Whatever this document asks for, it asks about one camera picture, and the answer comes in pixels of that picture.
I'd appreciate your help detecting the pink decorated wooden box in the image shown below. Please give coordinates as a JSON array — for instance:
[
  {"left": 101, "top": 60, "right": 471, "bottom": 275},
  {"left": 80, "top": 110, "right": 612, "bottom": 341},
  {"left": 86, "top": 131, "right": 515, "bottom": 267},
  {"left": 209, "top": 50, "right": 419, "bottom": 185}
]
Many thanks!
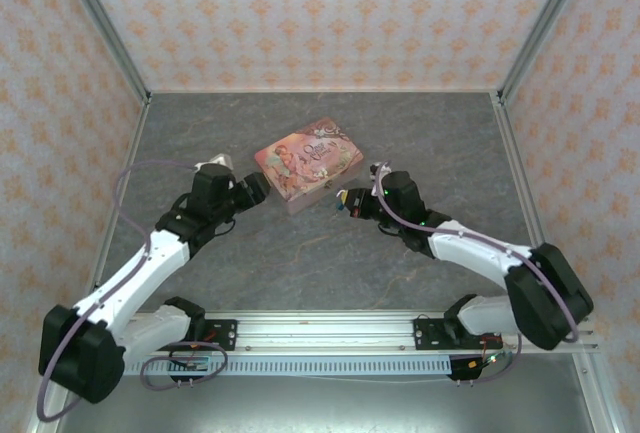
[{"left": 253, "top": 120, "right": 367, "bottom": 217}]

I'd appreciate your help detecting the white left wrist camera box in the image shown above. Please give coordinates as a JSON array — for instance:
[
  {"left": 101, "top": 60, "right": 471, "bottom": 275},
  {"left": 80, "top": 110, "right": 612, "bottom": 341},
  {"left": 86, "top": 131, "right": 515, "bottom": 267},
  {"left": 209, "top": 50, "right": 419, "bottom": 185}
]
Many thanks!
[{"left": 196, "top": 153, "right": 235, "bottom": 191}]

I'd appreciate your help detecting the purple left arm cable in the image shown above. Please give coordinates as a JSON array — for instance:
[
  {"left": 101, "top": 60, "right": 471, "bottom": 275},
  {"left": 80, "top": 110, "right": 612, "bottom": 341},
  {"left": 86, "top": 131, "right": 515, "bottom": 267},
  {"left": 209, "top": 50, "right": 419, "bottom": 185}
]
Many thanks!
[{"left": 38, "top": 159, "right": 229, "bottom": 423}]

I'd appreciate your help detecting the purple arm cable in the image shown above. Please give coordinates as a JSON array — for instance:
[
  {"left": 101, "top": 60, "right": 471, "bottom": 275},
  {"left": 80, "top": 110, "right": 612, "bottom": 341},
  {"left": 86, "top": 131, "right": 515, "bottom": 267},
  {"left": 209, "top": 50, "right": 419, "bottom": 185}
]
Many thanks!
[
  {"left": 38, "top": 159, "right": 229, "bottom": 423},
  {"left": 371, "top": 161, "right": 582, "bottom": 385}
]

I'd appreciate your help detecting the aluminium table side rail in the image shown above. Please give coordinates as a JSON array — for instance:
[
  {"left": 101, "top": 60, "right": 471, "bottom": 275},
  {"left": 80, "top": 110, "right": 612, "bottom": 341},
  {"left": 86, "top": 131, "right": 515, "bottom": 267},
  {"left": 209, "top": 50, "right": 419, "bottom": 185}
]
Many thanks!
[
  {"left": 78, "top": 92, "right": 152, "bottom": 315},
  {"left": 491, "top": 92, "right": 572, "bottom": 314}
]

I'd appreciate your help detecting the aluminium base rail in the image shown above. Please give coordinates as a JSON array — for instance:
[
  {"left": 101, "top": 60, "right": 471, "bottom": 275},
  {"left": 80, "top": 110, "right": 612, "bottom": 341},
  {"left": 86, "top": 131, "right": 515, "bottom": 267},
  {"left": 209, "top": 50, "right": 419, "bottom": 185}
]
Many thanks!
[{"left": 51, "top": 309, "right": 601, "bottom": 355}]

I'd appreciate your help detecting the small circuit board with wires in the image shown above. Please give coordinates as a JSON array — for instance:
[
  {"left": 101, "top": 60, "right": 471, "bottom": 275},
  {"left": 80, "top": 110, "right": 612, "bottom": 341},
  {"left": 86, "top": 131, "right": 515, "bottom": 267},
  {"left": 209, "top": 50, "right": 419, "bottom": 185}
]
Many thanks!
[
  {"left": 167, "top": 347, "right": 217, "bottom": 374},
  {"left": 464, "top": 335, "right": 516, "bottom": 372}
]

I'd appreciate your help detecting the grey slotted cable duct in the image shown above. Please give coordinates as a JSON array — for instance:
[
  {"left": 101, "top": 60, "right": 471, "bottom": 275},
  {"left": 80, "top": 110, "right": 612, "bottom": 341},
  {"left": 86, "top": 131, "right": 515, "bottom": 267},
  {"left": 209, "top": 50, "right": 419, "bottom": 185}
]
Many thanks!
[{"left": 73, "top": 356, "right": 454, "bottom": 377}]

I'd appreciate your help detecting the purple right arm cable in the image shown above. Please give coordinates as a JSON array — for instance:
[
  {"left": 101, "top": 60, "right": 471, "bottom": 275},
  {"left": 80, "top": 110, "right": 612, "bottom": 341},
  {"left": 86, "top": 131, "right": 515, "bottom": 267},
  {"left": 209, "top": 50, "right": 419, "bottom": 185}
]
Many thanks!
[{"left": 371, "top": 161, "right": 582, "bottom": 385}]

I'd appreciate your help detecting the aluminium frame post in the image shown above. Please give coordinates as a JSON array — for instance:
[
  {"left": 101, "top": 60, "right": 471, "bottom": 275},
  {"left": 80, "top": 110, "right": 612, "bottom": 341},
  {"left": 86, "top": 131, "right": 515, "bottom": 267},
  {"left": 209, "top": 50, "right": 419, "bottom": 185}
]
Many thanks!
[
  {"left": 498, "top": 0, "right": 597, "bottom": 105},
  {"left": 51, "top": 0, "right": 152, "bottom": 105}
]

